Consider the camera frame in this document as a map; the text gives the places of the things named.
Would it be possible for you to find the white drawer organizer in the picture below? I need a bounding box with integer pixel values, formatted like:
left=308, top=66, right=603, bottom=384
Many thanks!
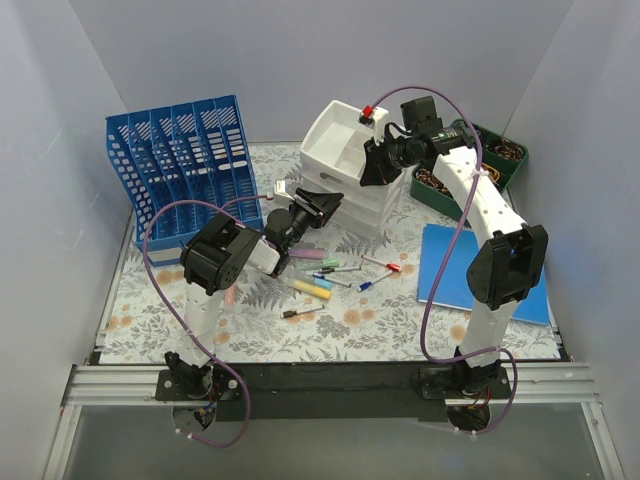
left=299, top=100, right=405, bottom=238

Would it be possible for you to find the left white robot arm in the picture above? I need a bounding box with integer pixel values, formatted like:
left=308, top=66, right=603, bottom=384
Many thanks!
left=165, top=188, right=344, bottom=400

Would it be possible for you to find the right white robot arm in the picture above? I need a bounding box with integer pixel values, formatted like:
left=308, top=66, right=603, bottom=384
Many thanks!
left=358, top=96, right=548, bottom=398

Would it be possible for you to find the purple highlighter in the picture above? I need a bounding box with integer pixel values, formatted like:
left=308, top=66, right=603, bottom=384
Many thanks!
left=289, top=248, right=328, bottom=260

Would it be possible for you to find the green highlighter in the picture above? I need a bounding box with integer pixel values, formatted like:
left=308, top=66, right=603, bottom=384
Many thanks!
left=295, top=258, right=341, bottom=271

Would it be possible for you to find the black cap marker middle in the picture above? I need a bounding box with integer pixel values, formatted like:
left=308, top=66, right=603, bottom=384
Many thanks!
left=317, top=266, right=362, bottom=275

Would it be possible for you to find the black cap marker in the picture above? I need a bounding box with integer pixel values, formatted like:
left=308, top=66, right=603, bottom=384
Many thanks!
left=317, top=266, right=362, bottom=275
left=281, top=305, right=325, bottom=319

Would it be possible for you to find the blue highlighter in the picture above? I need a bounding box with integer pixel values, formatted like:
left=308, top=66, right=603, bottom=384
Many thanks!
left=290, top=270, right=333, bottom=291

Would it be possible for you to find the blue pen marker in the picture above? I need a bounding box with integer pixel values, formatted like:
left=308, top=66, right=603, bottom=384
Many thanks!
left=312, top=272, right=353, bottom=288

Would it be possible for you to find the yellow highlighter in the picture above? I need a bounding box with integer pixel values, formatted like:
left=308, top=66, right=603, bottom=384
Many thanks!
left=287, top=279, right=331, bottom=300

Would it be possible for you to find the blue cap marker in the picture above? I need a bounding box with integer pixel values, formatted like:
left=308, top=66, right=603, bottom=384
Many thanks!
left=357, top=270, right=394, bottom=292

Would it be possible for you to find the red cap marker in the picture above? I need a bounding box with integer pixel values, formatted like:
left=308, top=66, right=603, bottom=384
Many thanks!
left=361, top=254, right=401, bottom=272

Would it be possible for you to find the blue notebook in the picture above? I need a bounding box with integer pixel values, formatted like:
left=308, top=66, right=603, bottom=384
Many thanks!
left=417, top=224, right=551, bottom=326

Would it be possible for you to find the black cap marker front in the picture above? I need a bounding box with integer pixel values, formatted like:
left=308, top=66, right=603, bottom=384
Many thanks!
left=281, top=305, right=325, bottom=319

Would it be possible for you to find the orange pink highlighter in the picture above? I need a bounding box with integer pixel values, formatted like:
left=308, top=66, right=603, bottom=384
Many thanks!
left=223, top=285, right=236, bottom=312

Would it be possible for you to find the green compartment tray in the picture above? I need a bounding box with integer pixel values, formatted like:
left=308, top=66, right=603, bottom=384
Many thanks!
left=409, top=118, right=529, bottom=221

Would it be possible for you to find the blue plastic file rack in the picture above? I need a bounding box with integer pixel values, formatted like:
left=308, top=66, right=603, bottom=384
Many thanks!
left=106, top=95, right=264, bottom=266

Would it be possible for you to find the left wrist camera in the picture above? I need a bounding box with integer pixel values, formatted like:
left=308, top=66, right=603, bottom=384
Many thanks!
left=272, top=179, right=295, bottom=208

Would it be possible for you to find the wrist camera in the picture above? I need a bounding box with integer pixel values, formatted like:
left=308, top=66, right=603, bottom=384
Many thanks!
left=358, top=105, right=389, bottom=145
left=272, top=179, right=295, bottom=208

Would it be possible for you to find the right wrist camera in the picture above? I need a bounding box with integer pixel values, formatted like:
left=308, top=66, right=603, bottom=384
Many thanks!
left=358, top=105, right=389, bottom=145

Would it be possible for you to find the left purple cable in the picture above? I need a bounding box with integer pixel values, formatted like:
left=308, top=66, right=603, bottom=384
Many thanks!
left=142, top=192, right=274, bottom=449

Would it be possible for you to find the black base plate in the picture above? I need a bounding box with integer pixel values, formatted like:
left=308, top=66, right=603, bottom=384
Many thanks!
left=154, top=361, right=511, bottom=422

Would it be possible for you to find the aluminium frame rail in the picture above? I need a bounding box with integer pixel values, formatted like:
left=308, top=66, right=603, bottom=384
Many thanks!
left=44, top=361, right=624, bottom=479

